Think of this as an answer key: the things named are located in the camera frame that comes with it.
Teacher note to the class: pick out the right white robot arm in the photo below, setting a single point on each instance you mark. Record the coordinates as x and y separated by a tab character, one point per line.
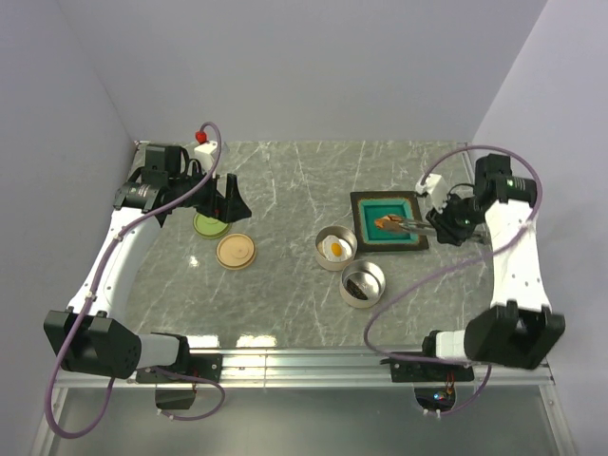
519	328

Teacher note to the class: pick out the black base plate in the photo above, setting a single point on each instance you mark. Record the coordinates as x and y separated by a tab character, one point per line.
426	372
203	365

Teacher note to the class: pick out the metal tongs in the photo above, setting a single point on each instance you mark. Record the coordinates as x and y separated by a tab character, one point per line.
413	225

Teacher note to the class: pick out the tan round lid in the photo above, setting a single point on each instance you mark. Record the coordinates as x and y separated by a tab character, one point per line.
236	251

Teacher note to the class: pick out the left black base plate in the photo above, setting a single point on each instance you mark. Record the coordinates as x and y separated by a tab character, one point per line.
203	365

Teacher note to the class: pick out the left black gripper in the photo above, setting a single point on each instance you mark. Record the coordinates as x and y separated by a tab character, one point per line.
230	208

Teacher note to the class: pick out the steel lunch tin front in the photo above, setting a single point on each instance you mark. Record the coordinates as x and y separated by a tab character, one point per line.
362	284

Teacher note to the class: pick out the black teal square tray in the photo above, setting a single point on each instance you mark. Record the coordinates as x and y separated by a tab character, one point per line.
368	206

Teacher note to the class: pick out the brown fried cutlet piece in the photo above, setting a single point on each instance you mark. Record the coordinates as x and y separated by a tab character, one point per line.
389	223

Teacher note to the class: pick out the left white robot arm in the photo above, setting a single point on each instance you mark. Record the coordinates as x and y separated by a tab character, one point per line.
89	335

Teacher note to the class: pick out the green round lid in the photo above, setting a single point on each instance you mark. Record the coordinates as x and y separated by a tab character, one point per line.
210	228

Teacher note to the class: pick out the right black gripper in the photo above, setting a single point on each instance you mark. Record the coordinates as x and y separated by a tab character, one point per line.
446	232

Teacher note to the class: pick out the dark brown sausage piece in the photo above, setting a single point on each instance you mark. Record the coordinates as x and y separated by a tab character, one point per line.
354	290

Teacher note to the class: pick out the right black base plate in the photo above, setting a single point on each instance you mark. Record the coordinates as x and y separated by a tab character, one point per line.
426	372

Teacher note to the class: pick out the white egg piece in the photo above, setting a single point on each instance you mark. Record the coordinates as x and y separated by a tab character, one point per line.
336	249

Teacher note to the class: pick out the steel lunch tin near tray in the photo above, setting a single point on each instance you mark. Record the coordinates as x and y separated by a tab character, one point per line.
339	231

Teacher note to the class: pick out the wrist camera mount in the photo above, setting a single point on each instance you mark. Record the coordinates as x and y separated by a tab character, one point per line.
436	188
207	151

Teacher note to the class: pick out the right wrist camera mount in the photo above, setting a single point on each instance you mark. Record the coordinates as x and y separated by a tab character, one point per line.
436	188

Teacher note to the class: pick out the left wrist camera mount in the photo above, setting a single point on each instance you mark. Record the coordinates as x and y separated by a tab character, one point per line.
207	151

